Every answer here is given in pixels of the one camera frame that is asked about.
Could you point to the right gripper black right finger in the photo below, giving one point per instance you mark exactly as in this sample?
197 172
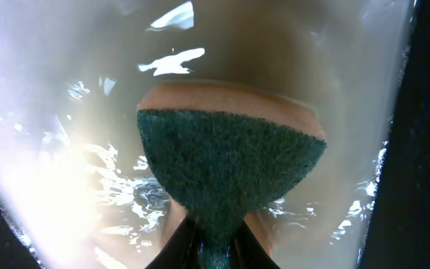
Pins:
247 253

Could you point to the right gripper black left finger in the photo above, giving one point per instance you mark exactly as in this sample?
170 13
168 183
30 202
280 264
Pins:
181 250

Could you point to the black water tray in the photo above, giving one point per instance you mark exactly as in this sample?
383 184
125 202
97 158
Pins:
76 190

